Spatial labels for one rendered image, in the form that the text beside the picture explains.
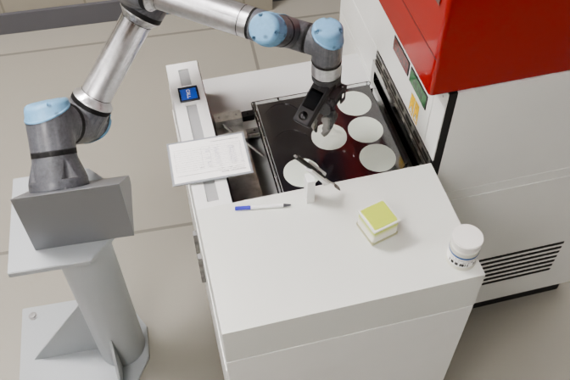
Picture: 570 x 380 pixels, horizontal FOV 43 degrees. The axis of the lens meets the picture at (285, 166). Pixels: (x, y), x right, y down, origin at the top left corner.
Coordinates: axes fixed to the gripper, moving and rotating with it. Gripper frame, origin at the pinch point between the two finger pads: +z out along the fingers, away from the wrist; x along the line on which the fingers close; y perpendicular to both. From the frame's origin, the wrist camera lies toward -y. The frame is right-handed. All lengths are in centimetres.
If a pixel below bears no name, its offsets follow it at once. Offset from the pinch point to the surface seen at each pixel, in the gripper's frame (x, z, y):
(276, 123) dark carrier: 15.2, 7.4, 2.2
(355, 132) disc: -5.7, 7.3, 11.3
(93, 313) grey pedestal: 44, 57, -58
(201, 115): 31.3, 1.3, -11.5
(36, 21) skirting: 201, 92, 59
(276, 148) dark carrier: 10.0, 7.4, -5.6
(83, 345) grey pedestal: 58, 92, -59
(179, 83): 44.5, 1.3, -4.7
